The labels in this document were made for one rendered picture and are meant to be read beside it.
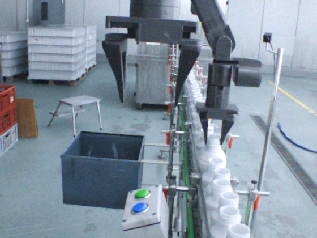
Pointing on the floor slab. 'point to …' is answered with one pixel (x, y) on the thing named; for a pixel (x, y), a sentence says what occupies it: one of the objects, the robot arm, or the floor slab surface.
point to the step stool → (75, 107)
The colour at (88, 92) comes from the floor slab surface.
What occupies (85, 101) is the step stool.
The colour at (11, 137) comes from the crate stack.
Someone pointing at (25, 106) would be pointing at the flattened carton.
